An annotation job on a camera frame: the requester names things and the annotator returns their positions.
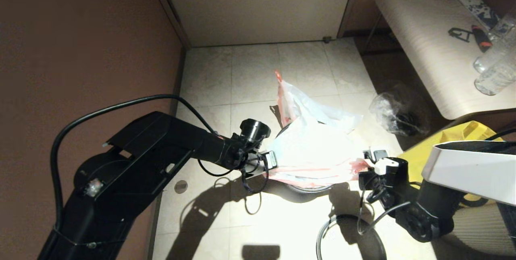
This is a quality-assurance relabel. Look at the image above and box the new white plastic bag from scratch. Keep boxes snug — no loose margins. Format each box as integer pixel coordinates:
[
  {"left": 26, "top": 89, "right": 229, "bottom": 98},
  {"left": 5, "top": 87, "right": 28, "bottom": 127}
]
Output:
[{"left": 266, "top": 116, "right": 371, "bottom": 188}]

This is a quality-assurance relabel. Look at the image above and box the black bin rim ring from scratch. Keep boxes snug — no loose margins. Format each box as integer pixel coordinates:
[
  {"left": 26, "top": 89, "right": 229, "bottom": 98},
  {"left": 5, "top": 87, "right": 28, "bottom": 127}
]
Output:
[{"left": 316, "top": 214, "right": 387, "bottom": 260}]

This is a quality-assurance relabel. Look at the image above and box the used red-printed trash bag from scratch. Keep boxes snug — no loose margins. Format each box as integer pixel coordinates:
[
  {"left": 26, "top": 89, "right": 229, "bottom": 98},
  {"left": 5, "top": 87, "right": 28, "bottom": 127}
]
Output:
[{"left": 274, "top": 71, "right": 363, "bottom": 133}]

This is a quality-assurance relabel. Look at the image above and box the black round trash bin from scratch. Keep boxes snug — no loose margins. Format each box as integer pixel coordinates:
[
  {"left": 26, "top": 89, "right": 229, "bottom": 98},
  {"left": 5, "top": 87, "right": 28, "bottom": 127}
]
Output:
[{"left": 287, "top": 183, "right": 334, "bottom": 194}]

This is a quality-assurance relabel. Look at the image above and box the crumpled clear plastic bag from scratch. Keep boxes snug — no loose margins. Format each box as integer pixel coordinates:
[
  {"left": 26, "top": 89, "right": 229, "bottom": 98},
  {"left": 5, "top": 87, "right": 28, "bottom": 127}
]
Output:
[{"left": 369, "top": 93, "right": 428, "bottom": 137}]

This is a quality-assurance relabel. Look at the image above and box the yellow shopping bag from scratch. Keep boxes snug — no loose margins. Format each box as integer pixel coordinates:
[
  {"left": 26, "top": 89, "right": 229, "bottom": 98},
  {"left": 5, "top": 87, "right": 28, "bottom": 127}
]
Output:
[{"left": 399, "top": 121, "right": 500, "bottom": 208}]

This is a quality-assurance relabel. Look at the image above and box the black cylindrical left wrist motor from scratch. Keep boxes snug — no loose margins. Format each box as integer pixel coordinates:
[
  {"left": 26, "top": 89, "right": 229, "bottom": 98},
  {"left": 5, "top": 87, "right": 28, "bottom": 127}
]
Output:
[{"left": 240, "top": 118, "right": 271, "bottom": 144}]

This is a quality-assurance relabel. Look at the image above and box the dark robot chest edge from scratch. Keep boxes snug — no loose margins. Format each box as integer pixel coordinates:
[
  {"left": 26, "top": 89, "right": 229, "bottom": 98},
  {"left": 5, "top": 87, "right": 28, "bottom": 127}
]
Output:
[{"left": 242, "top": 246, "right": 281, "bottom": 260}]

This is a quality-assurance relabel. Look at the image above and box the beige ribbed cushion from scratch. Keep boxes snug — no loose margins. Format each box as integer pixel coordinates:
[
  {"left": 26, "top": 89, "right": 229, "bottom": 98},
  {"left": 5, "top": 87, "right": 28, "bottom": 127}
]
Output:
[{"left": 441, "top": 206, "right": 512, "bottom": 257}]

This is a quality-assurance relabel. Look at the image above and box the clear plastic bottle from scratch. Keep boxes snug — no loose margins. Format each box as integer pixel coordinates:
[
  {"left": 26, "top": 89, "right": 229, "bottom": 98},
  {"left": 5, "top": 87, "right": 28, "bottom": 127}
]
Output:
[
  {"left": 490, "top": 8, "right": 516, "bottom": 43},
  {"left": 475, "top": 62, "right": 516, "bottom": 96},
  {"left": 474, "top": 30, "right": 516, "bottom": 74}
]

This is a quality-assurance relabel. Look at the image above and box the white cabinet panel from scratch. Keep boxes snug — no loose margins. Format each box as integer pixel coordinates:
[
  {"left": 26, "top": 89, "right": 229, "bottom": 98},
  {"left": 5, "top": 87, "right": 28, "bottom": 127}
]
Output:
[{"left": 157, "top": 0, "right": 357, "bottom": 48}]

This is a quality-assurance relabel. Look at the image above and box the black metal table leg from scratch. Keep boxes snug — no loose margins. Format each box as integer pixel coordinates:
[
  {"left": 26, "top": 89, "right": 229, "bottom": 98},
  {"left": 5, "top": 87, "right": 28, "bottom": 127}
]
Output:
[{"left": 360, "top": 13, "right": 383, "bottom": 56}]

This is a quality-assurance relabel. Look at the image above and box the beige wood-grain table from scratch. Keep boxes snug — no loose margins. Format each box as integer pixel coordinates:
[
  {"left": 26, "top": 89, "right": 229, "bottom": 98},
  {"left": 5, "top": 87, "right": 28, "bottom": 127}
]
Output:
[{"left": 376, "top": 0, "right": 516, "bottom": 120}]

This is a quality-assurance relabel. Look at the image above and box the black clip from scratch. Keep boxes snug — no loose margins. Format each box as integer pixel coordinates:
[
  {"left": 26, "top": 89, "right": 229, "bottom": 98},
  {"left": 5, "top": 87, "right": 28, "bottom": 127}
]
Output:
[{"left": 449, "top": 28, "right": 471, "bottom": 44}]

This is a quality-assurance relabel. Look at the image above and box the red black hand tool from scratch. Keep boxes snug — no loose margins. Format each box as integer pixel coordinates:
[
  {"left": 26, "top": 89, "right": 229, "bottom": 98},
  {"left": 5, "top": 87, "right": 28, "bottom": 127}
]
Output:
[{"left": 472, "top": 25, "right": 493, "bottom": 53}]

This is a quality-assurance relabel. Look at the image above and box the blue white printed paper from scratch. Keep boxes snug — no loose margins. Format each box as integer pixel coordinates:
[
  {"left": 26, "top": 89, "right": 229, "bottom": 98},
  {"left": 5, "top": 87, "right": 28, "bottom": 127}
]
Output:
[{"left": 460, "top": 0, "right": 502, "bottom": 31}]

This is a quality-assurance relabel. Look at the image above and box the black cylindrical right wrist camera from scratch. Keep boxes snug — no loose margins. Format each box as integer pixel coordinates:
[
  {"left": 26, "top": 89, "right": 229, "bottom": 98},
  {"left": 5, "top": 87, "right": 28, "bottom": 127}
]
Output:
[{"left": 364, "top": 149, "right": 408, "bottom": 184}]

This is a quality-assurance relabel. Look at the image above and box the black left wrist camera cable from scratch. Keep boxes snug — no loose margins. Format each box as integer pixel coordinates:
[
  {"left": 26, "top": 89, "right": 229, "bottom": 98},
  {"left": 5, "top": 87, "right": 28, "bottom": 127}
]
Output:
[{"left": 240, "top": 163, "right": 270, "bottom": 194}]

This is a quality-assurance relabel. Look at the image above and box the thin black right camera cable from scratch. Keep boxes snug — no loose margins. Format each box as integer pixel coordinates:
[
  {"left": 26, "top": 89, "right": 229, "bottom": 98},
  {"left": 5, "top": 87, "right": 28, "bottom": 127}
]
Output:
[{"left": 357, "top": 185, "right": 412, "bottom": 236}]

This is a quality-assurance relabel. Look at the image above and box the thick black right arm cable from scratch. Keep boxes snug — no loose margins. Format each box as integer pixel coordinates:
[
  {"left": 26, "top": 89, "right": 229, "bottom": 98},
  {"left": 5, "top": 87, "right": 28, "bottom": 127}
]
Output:
[{"left": 462, "top": 196, "right": 490, "bottom": 208}]

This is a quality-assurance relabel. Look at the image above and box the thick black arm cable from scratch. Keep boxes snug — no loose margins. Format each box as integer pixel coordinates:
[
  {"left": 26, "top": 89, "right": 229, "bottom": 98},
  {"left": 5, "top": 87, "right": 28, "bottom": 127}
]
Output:
[
  {"left": 50, "top": 94, "right": 218, "bottom": 228},
  {"left": 462, "top": 196, "right": 490, "bottom": 208}
]

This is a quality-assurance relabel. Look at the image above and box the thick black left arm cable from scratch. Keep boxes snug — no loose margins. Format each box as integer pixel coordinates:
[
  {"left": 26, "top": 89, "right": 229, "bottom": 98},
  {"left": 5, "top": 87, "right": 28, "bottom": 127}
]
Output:
[{"left": 50, "top": 94, "right": 218, "bottom": 228}]

